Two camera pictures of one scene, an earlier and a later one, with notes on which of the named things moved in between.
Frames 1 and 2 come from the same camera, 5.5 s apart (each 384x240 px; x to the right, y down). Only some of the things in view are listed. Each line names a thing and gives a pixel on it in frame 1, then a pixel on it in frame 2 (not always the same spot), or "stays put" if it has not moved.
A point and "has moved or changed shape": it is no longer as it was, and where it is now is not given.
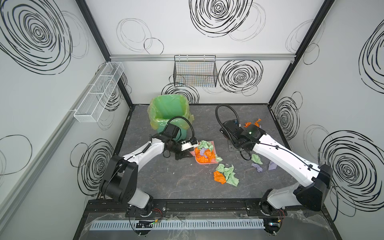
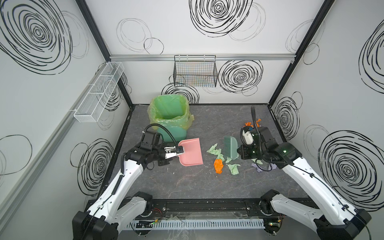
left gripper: (181, 151) -> (163, 153)
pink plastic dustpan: (193, 153) has moved or changed shape
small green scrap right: (255, 158) stays put
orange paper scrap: (219, 177) -> (218, 166)
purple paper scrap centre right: (259, 169) stays put
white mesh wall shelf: (90, 109) stays put
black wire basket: (197, 71) stays put
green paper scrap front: (228, 174) -> (234, 168)
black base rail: (206, 208) stays put
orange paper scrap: (248, 123) stays put
